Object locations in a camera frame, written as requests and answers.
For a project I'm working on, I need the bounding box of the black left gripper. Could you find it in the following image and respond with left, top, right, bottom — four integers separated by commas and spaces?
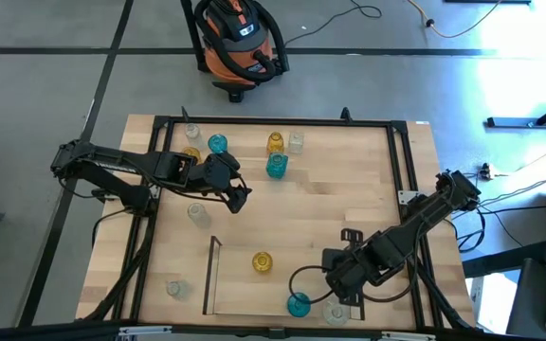
190, 152, 254, 214

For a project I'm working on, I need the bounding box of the clear round glass vase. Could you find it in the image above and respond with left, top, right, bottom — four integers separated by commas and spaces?
322, 298, 351, 327

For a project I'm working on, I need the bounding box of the blue round glass vase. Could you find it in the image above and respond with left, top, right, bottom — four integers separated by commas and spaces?
285, 292, 313, 318

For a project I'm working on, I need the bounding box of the clear square glass vase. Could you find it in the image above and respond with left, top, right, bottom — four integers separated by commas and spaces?
287, 130, 306, 155

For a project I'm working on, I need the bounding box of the clear diamond-pattern bottle vase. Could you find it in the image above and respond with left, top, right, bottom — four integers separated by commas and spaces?
187, 202, 212, 231

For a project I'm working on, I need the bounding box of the blue square glass vase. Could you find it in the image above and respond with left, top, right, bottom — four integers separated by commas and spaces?
265, 152, 290, 180

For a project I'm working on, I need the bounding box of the blue lobed glass vase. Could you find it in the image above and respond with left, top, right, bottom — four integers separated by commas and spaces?
207, 134, 229, 155

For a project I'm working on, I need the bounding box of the yellow ribbed glass vase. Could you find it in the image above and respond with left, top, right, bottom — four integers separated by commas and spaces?
265, 131, 286, 155

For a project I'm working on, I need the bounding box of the clear ribbed bottle vase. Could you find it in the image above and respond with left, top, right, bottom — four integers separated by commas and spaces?
184, 122, 204, 148

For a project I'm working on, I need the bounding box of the orange and black vacuum cleaner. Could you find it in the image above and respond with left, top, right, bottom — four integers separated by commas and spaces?
192, 0, 291, 104

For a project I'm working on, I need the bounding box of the black stand pole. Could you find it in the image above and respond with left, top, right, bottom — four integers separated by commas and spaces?
179, 0, 210, 75

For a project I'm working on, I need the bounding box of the grey laptop computer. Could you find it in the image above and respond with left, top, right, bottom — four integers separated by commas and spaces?
505, 144, 546, 341

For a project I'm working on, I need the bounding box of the black desk foot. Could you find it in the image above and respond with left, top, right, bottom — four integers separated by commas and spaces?
485, 84, 546, 130

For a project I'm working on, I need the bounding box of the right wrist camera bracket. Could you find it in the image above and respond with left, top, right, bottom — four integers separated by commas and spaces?
340, 227, 365, 246

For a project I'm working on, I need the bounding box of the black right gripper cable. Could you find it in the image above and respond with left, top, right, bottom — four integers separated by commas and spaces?
288, 264, 334, 305

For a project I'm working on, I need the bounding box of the black aluminium table frame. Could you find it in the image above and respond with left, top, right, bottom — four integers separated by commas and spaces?
81, 106, 476, 332

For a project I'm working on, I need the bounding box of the black vacuum power cord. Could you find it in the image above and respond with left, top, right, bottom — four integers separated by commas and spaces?
283, 0, 383, 47

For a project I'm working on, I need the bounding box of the black floor cable bundle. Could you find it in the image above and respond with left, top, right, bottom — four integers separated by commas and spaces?
452, 172, 546, 255

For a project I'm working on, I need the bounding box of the black camera mounting beam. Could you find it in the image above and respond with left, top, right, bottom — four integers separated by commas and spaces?
0, 319, 546, 341

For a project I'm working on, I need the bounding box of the yellow floor cable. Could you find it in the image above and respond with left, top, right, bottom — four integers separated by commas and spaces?
406, 0, 505, 40

